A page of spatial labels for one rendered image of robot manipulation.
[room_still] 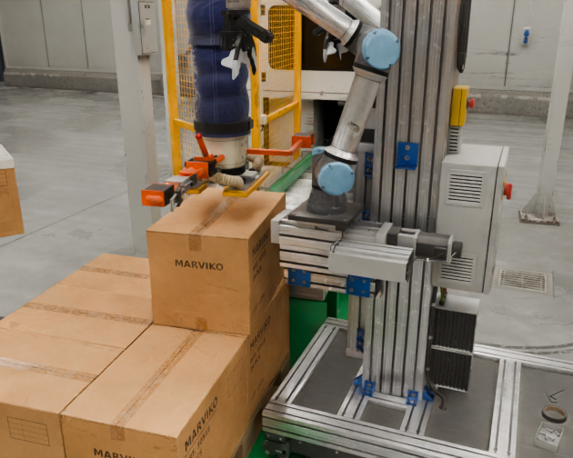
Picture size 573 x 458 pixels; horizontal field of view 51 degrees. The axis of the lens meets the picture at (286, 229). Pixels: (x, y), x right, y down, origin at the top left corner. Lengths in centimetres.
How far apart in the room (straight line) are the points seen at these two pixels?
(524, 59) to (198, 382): 984
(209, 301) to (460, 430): 108
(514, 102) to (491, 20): 142
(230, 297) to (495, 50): 949
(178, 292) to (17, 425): 70
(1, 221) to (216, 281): 145
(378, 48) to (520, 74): 949
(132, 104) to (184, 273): 172
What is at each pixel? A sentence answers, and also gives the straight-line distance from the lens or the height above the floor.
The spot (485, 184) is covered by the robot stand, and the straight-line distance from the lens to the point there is 215.
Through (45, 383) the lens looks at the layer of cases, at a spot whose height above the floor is 54.
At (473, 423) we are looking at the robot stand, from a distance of 257.
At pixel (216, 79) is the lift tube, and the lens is 230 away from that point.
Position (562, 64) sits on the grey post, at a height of 131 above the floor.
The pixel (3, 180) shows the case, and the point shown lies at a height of 92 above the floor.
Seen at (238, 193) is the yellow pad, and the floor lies 107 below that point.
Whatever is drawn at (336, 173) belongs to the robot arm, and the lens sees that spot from 196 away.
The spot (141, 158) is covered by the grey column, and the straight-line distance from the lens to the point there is 388.
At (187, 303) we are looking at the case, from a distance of 238.
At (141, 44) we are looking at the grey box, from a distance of 371.
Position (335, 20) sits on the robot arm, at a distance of 205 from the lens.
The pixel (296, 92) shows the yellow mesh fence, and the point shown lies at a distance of 508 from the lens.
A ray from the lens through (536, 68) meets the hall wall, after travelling 1135.
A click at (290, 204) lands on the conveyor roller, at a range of 392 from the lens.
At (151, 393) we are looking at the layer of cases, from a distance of 209.
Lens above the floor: 172
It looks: 20 degrees down
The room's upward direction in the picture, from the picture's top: straight up
